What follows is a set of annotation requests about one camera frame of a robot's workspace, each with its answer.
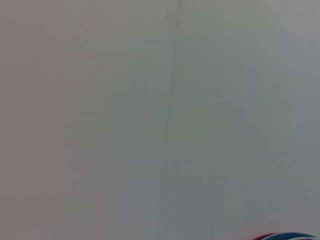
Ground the red plate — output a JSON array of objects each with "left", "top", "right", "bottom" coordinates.
[{"left": 251, "top": 232, "right": 283, "bottom": 240}]

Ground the teal blue plate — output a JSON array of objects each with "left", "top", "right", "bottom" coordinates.
[{"left": 262, "top": 231, "right": 318, "bottom": 240}]

